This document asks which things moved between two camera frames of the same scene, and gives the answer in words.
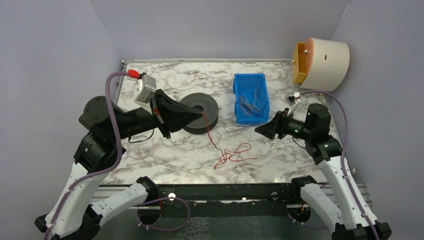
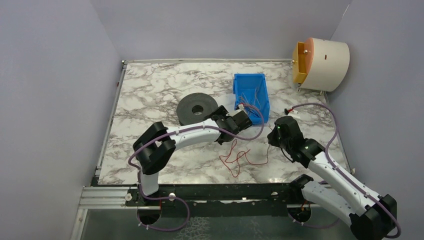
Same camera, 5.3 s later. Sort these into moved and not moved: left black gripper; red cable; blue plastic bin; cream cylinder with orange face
Moved: red cable; left black gripper
Not moved: cream cylinder with orange face; blue plastic bin
